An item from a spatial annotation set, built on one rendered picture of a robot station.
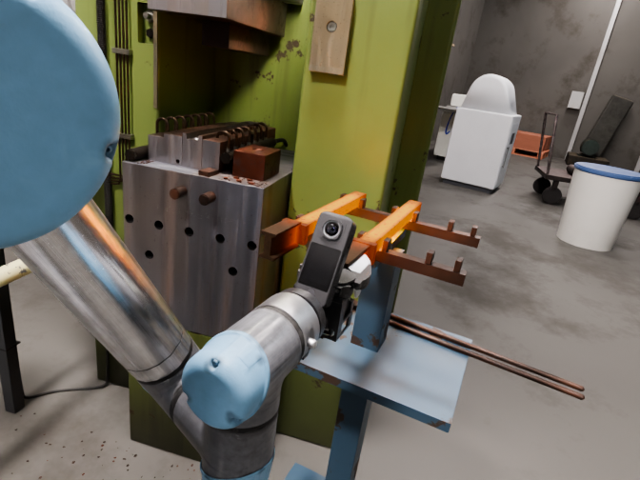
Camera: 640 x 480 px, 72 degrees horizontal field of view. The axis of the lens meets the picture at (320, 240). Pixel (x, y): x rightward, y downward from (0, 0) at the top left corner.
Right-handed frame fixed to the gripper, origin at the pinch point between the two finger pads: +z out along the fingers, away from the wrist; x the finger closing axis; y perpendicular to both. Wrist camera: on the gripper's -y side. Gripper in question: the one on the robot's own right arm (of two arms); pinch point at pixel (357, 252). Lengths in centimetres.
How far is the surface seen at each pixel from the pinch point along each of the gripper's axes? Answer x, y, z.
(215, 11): -51, -35, 29
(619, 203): 105, 47, 389
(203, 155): -53, -2, 28
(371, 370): 4.0, 26.4, 9.4
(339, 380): -0.3, 26.8, 3.6
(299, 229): -10.9, -0.7, 1.3
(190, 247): -52, 21, 23
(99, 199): -98, 21, 33
